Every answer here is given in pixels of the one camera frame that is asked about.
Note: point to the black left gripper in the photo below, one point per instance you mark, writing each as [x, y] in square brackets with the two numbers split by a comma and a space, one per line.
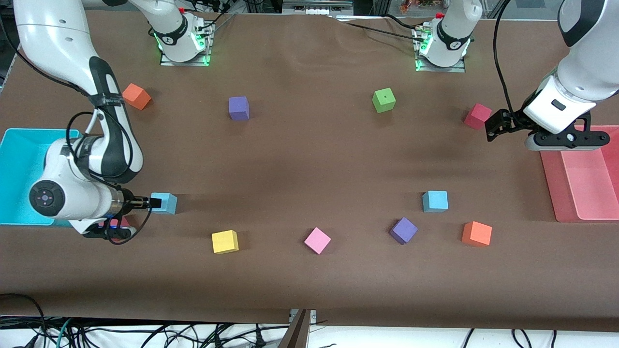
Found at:
[511, 121]

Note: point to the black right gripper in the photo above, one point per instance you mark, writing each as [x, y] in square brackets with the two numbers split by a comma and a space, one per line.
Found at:
[128, 199]

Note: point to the light blue foam cube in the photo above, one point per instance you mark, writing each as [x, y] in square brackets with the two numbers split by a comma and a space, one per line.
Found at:
[435, 201]
[167, 203]

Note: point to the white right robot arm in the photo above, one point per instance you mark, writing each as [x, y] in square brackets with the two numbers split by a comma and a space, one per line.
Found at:
[58, 38]

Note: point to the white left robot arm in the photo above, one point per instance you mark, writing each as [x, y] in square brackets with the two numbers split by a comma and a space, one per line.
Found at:
[590, 72]

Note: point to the red foam cube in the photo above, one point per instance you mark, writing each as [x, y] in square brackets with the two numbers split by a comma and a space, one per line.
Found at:
[121, 222]
[478, 116]

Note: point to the yellow foam cube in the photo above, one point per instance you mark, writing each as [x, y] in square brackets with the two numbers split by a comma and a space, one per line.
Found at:
[225, 241]

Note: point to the pink plastic bin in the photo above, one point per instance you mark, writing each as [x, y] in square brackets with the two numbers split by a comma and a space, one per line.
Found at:
[587, 179]

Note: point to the orange foam cube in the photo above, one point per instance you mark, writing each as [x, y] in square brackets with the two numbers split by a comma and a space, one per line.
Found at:
[137, 95]
[477, 233]

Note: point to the green foam cube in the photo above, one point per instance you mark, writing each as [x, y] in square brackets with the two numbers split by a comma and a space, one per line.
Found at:
[384, 99]

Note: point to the purple foam cube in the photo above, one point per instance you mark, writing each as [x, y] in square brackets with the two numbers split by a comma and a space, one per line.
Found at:
[239, 107]
[403, 230]

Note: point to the cyan plastic bin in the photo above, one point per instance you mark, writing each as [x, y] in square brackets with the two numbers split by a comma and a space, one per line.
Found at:
[19, 159]

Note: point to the orange plastic object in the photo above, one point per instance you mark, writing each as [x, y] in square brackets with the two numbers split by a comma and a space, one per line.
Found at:
[416, 4]

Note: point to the brown table cover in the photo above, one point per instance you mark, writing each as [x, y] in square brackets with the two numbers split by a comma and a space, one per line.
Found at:
[309, 159]

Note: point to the pink foam cube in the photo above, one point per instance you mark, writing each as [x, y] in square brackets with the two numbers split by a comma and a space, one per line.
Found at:
[317, 240]

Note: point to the dark wedge-shaped stand leg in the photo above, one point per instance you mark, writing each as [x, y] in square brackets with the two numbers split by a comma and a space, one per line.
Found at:
[297, 336]

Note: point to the grey device behind table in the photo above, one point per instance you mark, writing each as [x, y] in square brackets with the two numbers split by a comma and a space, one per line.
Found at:
[314, 7]

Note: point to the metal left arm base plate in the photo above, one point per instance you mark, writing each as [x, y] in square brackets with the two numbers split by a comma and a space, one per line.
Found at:
[459, 67]

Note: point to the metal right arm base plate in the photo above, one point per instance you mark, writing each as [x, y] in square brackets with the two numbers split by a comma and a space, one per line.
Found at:
[167, 62]

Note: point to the small metal bracket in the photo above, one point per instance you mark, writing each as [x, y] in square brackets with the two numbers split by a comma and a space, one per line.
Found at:
[312, 315]

